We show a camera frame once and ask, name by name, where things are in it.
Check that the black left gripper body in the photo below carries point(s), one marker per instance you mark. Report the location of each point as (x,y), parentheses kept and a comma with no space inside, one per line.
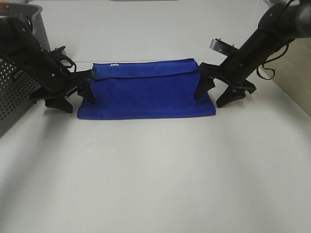
(57,79)

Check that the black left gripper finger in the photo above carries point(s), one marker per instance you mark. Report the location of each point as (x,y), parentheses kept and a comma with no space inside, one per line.
(60,104)
(84,90)

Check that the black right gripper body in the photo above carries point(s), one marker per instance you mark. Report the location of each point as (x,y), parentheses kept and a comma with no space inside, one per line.
(233,71)

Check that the blue microfibre towel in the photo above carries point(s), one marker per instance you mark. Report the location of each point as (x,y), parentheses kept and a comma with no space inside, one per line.
(162,89)

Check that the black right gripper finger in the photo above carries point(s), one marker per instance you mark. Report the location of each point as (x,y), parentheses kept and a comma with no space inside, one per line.
(229,96)
(205,84)

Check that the grey perforated laundry basket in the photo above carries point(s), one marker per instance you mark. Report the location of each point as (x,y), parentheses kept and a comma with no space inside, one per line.
(15,85)

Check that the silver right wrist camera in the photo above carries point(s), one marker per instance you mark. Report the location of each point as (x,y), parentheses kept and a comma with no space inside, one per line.
(222,47)

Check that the beige storage box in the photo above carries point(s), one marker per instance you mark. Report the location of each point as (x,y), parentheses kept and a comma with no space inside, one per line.
(292,72)

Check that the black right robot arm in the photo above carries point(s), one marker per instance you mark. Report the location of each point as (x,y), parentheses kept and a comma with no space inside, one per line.
(279,26)

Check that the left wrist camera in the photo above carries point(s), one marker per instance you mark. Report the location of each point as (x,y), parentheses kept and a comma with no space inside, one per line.
(58,54)

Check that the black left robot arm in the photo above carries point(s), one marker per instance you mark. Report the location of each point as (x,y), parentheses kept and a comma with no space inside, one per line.
(17,43)

